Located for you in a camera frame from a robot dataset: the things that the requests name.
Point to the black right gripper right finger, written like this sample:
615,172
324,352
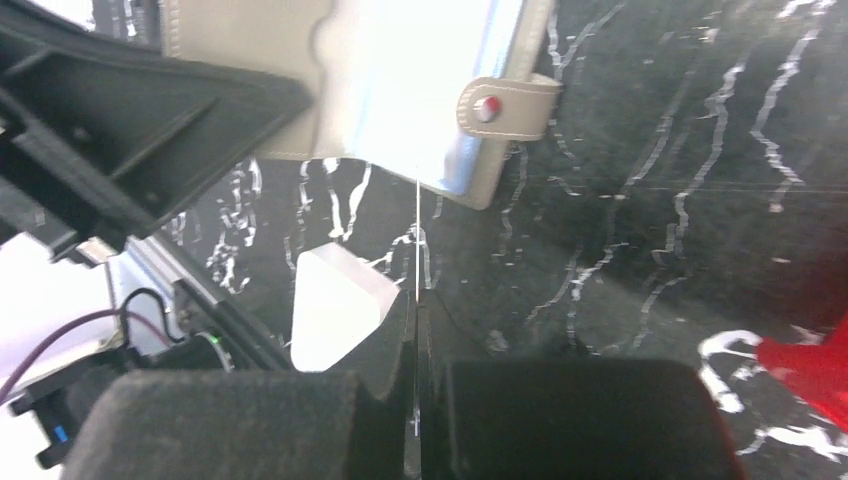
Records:
560,416

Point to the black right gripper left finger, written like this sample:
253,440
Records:
348,422

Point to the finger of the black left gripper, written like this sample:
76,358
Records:
104,139

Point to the red plastic tray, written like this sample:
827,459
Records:
815,373

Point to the dark glossy credit card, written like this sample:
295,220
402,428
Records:
416,297

